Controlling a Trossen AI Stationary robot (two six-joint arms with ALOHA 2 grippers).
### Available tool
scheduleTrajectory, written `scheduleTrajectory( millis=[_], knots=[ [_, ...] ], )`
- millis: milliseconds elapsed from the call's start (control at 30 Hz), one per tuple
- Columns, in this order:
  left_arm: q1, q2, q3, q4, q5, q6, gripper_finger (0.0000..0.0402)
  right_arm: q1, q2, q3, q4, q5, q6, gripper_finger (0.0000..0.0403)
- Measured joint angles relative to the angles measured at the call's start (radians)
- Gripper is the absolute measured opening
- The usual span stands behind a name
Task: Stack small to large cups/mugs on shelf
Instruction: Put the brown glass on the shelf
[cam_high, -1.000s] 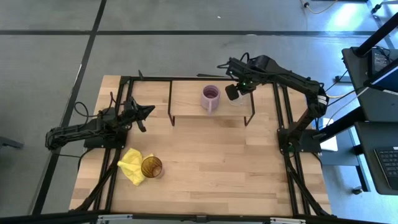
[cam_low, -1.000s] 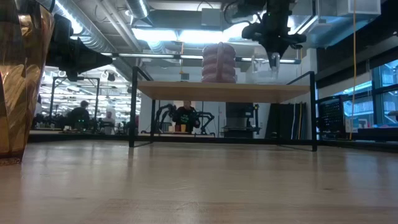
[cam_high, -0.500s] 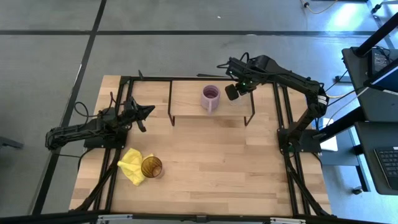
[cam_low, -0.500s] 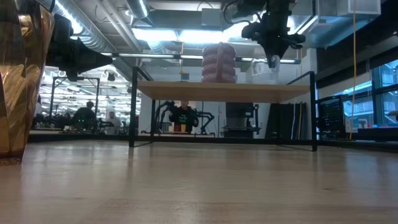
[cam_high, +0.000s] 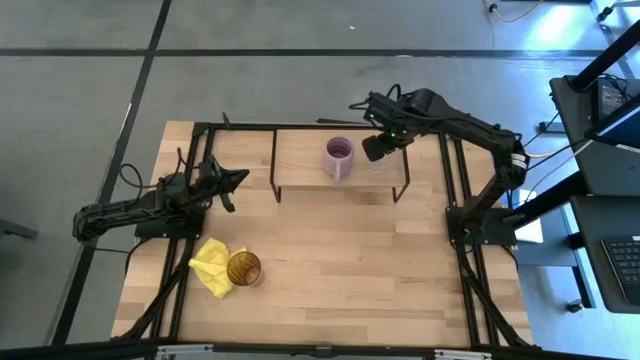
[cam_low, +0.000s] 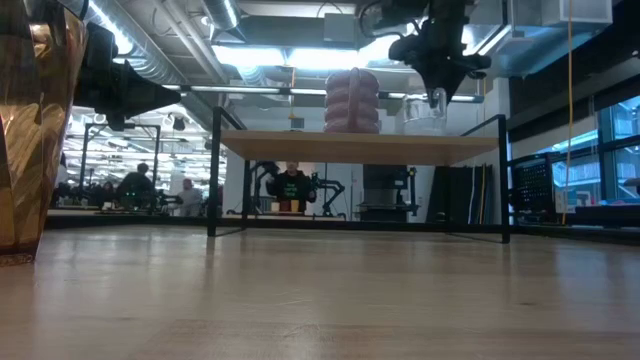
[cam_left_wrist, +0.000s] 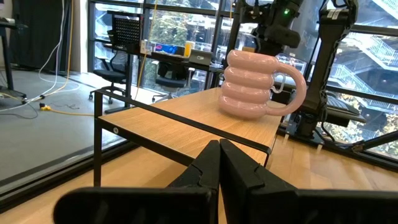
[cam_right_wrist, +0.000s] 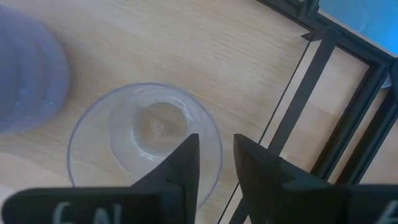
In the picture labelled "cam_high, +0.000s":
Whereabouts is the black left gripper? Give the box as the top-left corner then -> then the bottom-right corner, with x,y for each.
197,153 -> 250,214

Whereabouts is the clear glass mug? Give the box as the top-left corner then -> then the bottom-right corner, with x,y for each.
368,149 -> 396,175

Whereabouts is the pink ribbed ceramic mug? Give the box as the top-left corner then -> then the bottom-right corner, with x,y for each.
322,136 -> 356,186

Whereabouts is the amber faceted glass tumbler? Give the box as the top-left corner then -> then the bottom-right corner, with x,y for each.
226,250 -> 263,288

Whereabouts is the yellow cloth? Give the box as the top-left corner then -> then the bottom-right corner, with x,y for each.
188,237 -> 249,300

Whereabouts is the white paper sheet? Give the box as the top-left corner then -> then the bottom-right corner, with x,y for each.
508,188 -> 545,245

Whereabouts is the grey chair base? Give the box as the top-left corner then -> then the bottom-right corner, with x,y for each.
0,218 -> 39,242

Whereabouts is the black rig crossbar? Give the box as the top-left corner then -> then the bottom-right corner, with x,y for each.
0,337 -> 640,360

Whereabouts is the black power unit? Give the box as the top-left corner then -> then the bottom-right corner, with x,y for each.
591,77 -> 630,123

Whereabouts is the black desk with keyboard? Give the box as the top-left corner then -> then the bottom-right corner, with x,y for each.
569,194 -> 640,315

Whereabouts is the black monitor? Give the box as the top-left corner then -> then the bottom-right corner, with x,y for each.
583,92 -> 640,151

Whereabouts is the black rig pole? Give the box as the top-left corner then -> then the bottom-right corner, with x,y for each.
569,19 -> 640,93

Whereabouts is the black keyboard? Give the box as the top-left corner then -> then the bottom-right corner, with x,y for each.
601,234 -> 640,307

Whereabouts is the black aluminium table frame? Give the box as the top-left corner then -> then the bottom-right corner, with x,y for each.
112,112 -> 534,351

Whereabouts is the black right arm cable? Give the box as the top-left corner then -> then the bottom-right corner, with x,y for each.
348,83 -> 402,110

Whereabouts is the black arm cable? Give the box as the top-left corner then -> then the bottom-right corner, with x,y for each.
348,83 -> 402,110
118,162 -> 147,192

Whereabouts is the wooden shelf with black frame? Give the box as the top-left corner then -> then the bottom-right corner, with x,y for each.
269,127 -> 412,204

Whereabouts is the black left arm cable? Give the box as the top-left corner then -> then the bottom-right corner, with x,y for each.
118,162 -> 147,192

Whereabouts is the yellow floor cable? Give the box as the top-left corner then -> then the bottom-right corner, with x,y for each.
482,0 -> 544,24

